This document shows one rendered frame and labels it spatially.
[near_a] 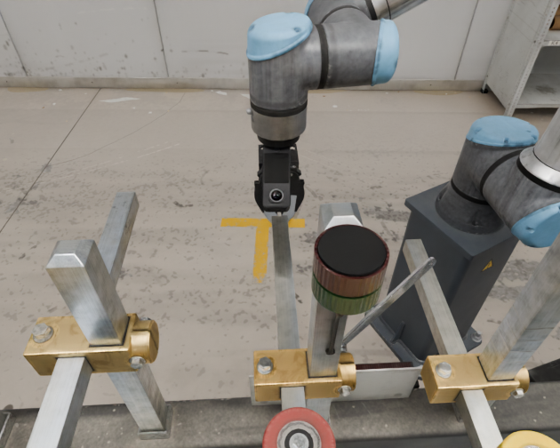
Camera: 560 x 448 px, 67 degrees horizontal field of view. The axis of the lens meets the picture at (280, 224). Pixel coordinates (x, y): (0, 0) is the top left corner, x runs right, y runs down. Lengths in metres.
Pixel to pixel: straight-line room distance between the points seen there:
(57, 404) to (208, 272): 1.37
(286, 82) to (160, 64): 2.62
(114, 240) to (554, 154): 0.81
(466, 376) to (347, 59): 0.47
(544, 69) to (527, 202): 2.59
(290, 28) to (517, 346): 0.50
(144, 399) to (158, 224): 1.52
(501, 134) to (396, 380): 0.64
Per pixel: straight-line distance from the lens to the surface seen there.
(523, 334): 0.60
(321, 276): 0.34
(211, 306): 1.73
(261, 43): 0.61
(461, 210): 1.21
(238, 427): 0.75
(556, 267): 0.53
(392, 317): 1.63
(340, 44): 0.64
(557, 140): 0.98
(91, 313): 0.48
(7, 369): 1.84
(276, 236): 0.75
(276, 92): 0.63
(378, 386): 0.73
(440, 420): 0.79
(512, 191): 1.03
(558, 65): 3.58
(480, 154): 1.12
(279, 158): 0.70
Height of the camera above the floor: 1.40
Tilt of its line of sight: 44 degrees down
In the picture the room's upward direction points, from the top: straight up
